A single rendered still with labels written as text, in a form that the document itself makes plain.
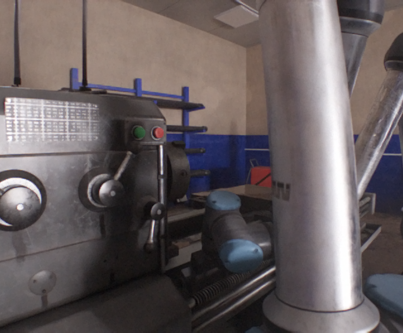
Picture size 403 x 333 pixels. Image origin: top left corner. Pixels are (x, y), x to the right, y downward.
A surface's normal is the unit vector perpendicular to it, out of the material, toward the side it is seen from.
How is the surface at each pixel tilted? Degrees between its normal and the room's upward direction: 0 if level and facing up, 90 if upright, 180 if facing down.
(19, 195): 90
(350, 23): 151
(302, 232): 84
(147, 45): 90
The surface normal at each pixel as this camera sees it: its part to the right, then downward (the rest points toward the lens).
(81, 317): 0.37, -0.81
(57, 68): 0.69, 0.07
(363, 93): -0.72, 0.07
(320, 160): -0.19, -0.06
